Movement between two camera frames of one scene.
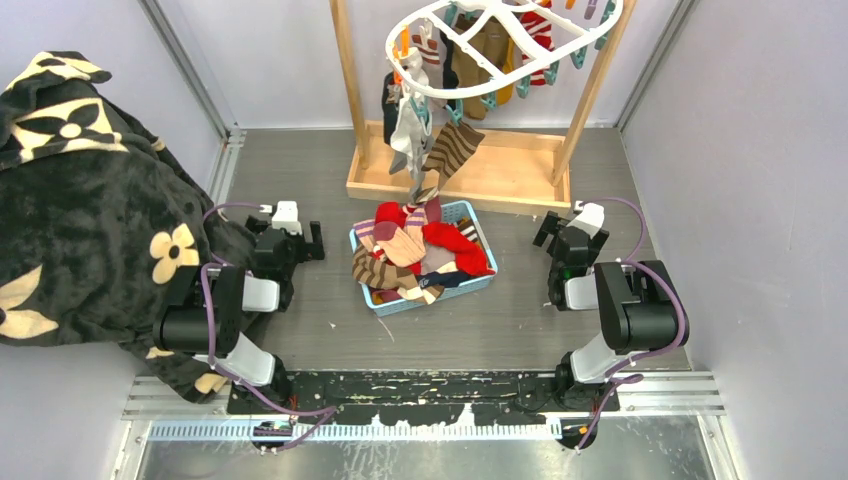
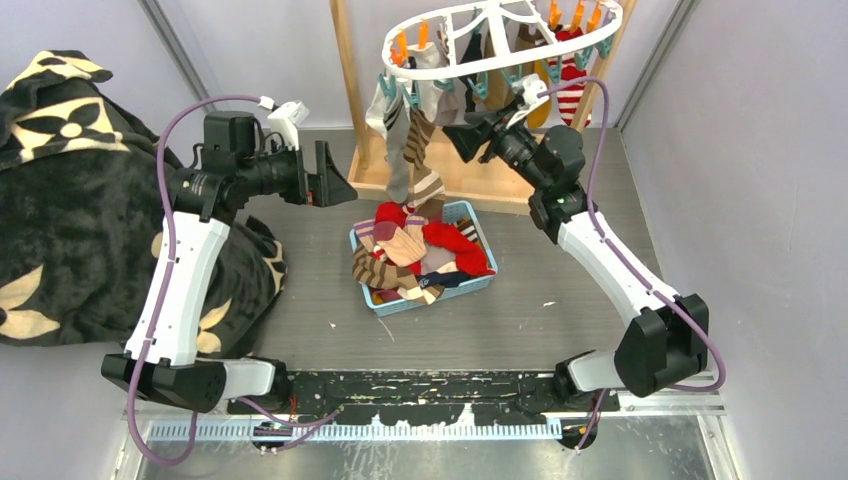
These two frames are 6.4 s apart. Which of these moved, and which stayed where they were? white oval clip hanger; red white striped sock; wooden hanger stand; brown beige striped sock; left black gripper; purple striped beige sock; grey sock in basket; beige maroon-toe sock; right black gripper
Moved: right black gripper; red white striped sock; left black gripper
Stayed: brown beige striped sock; white oval clip hanger; purple striped beige sock; beige maroon-toe sock; grey sock in basket; wooden hanger stand
